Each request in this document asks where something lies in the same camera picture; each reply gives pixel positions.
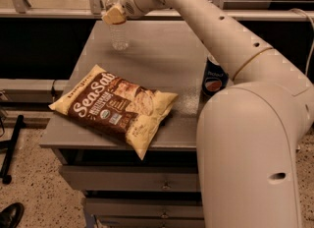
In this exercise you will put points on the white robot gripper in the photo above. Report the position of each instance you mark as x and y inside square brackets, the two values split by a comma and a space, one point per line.
[128, 2]

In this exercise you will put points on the clear plastic water bottle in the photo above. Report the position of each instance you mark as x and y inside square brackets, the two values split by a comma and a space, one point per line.
[118, 32]

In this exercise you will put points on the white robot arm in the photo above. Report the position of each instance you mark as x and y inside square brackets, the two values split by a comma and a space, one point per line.
[247, 133]

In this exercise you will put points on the yellow brown chips bag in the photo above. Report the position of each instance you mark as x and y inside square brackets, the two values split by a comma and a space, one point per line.
[117, 107]

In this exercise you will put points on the blue Pepsi soda can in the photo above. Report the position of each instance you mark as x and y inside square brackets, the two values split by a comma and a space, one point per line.
[214, 77]

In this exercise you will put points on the top grey drawer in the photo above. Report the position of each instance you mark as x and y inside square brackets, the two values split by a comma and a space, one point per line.
[131, 179]

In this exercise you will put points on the grey drawer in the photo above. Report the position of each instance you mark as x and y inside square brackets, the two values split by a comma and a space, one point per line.
[158, 208]
[131, 179]

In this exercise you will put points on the grey drawer cabinet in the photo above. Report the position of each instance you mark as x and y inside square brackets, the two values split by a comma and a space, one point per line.
[165, 56]

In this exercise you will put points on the black chair leg with caster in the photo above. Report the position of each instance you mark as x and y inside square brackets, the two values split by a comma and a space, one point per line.
[9, 147]

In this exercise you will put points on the lower grey drawer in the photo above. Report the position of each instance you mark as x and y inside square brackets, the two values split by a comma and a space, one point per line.
[158, 208]

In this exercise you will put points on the black shoe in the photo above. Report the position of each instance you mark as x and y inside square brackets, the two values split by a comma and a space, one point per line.
[11, 216]

